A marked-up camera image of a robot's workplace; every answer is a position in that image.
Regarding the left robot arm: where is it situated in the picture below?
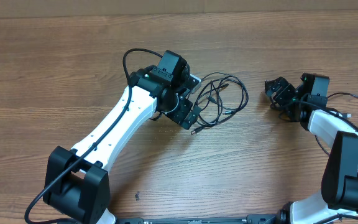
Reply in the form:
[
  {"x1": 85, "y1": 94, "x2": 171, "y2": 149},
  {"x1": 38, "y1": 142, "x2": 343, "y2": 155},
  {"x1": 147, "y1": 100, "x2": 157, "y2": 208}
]
[{"x1": 40, "y1": 50, "x2": 201, "y2": 223}]

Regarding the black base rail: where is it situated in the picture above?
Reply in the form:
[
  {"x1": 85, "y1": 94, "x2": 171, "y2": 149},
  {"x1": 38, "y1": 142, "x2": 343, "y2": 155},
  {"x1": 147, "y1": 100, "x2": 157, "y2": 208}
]
[{"x1": 116, "y1": 214, "x2": 280, "y2": 224}]

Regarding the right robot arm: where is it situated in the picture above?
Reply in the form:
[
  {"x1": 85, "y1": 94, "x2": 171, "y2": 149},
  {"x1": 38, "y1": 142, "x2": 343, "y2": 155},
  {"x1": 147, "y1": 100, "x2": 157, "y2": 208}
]
[{"x1": 264, "y1": 73, "x2": 358, "y2": 223}]

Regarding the cardboard back panel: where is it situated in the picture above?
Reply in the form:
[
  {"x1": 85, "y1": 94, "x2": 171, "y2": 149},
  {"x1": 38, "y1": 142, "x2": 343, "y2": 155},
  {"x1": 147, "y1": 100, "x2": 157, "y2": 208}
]
[{"x1": 0, "y1": 0, "x2": 358, "y2": 19}]

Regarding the black USB cable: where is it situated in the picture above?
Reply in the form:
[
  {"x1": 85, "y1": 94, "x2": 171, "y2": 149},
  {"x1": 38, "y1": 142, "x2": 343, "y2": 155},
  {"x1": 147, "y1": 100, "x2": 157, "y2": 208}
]
[{"x1": 190, "y1": 72, "x2": 250, "y2": 136}]

